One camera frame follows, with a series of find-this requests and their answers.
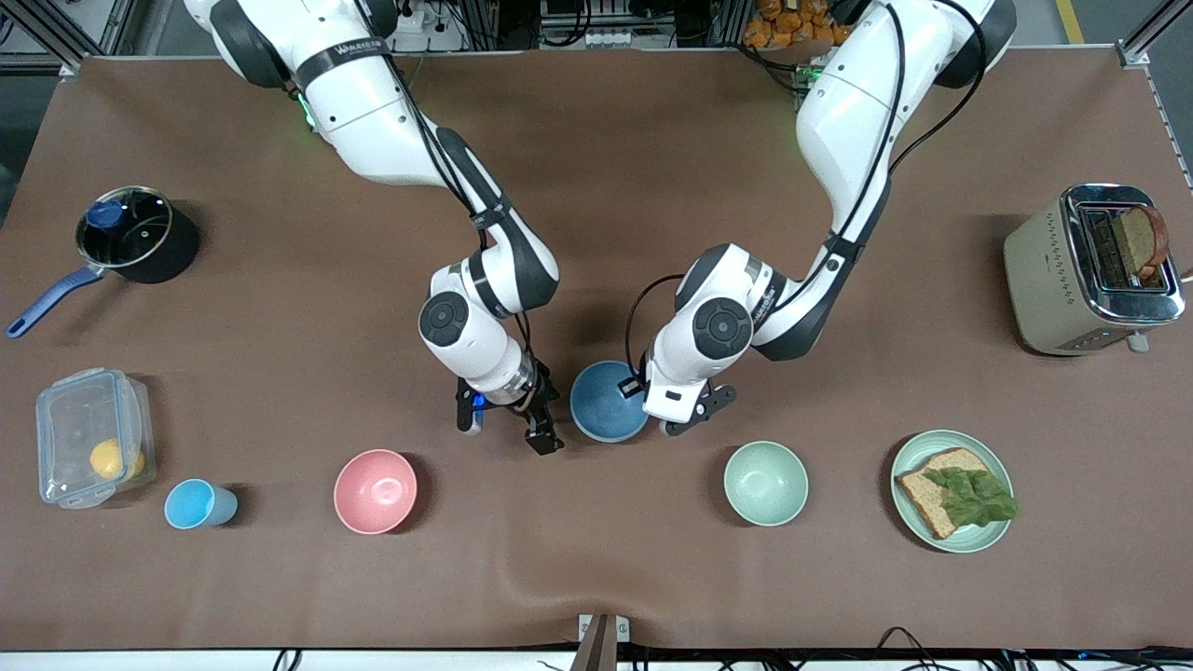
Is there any blue bowl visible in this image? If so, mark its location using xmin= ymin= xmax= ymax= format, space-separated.
xmin=569 ymin=360 xmax=651 ymax=444

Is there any pale mint green bowl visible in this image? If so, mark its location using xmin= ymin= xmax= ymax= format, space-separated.
xmin=723 ymin=440 xmax=810 ymax=527

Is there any pink bowl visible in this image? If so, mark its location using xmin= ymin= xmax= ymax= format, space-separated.
xmin=334 ymin=449 xmax=418 ymax=536

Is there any brown tablecloth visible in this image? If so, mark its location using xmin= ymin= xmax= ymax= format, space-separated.
xmin=0 ymin=47 xmax=1193 ymax=653

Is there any brown bread slice with lettuce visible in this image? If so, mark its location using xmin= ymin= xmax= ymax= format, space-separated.
xmin=895 ymin=447 xmax=994 ymax=541

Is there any green lettuce leaf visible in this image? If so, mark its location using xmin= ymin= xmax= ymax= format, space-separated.
xmin=923 ymin=466 xmax=1021 ymax=528

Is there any pale green plate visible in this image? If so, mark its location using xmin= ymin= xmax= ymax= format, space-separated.
xmin=890 ymin=429 xmax=1015 ymax=555

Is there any blue cup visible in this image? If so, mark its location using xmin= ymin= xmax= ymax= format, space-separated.
xmin=164 ymin=478 xmax=239 ymax=530

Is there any white power strip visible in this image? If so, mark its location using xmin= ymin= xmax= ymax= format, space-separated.
xmin=391 ymin=0 xmax=467 ymax=52

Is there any orange snack bag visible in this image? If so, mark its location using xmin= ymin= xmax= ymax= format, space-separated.
xmin=743 ymin=0 xmax=844 ymax=49

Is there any beige chrome toaster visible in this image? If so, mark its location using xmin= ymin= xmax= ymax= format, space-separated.
xmin=1004 ymin=183 xmax=1186 ymax=356

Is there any yellow orange fruit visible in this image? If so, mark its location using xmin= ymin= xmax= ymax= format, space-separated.
xmin=89 ymin=438 xmax=147 ymax=483

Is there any glass lid with blue knob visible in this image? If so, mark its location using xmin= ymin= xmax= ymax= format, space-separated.
xmin=76 ymin=186 xmax=174 ymax=269

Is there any clear plastic lidded container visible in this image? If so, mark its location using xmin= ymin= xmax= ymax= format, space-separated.
xmin=35 ymin=368 xmax=157 ymax=510

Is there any plain brown bread slice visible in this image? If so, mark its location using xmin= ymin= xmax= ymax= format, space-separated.
xmin=1114 ymin=205 xmax=1169 ymax=278

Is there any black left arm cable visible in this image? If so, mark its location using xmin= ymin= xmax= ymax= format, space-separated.
xmin=623 ymin=273 xmax=688 ymax=376

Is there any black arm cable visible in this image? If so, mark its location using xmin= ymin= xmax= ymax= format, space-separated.
xmin=623 ymin=273 xmax=688 ymax=376
xmin=396 ymin=79 xmax=542 ymax=374

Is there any metal table edge bracket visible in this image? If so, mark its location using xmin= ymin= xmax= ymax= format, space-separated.
xmin=576 ymin=613 xmax=631 ymax=671

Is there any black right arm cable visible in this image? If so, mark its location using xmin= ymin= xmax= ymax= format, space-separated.
xmin=396 ymin=79 xmax=542 ymax=374

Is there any black pot with blue handle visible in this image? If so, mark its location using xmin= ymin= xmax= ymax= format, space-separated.
xmin=7 ymin=185 xmax=201 ymax=339

